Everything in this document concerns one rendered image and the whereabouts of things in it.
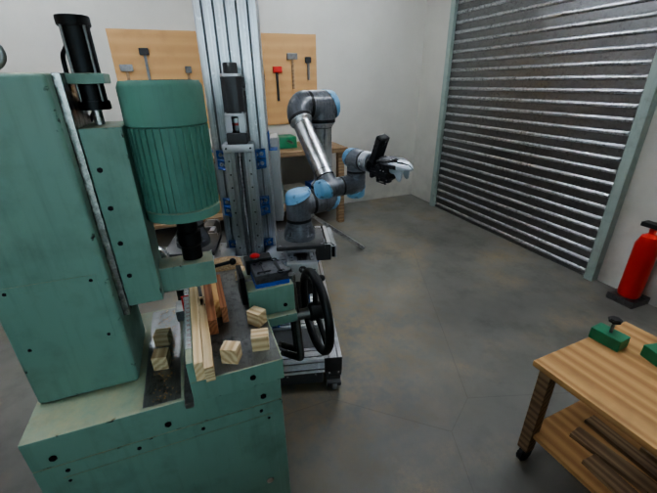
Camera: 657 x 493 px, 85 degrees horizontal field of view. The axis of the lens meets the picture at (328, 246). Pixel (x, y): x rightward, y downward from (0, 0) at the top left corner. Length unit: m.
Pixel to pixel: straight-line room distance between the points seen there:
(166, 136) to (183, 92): 0.10
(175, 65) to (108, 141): 3.34
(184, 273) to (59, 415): 0.42
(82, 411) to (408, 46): 4.72
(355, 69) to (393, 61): 0.51
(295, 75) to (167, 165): 3.60
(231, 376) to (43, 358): 0.43
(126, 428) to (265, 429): 0.35
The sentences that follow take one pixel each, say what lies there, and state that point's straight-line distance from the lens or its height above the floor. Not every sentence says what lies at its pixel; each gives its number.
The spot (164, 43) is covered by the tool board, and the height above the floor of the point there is 1.84.
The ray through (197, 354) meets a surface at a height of 0.95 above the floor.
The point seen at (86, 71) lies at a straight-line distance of 0.93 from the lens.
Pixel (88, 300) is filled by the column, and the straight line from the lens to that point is 0.98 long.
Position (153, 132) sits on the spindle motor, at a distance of 0.87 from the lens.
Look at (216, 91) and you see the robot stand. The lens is 1.75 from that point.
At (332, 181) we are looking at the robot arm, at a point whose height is 1.15.
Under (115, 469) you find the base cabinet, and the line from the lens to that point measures 1.15.
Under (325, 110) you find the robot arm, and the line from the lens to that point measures 1.62.
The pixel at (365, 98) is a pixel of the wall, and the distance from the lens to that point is 4.75.
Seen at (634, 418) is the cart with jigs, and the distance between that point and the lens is 1.57.
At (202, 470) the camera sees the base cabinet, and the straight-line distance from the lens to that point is 1.20.
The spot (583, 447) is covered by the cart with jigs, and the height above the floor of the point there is 0.18.
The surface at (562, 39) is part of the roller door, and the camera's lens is 3.72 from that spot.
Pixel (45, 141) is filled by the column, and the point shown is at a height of 1.40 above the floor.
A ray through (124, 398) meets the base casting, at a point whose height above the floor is 0.80.
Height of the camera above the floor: 1.50
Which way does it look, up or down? 25 degrees down
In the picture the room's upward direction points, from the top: 1 degrees counter-clockwise
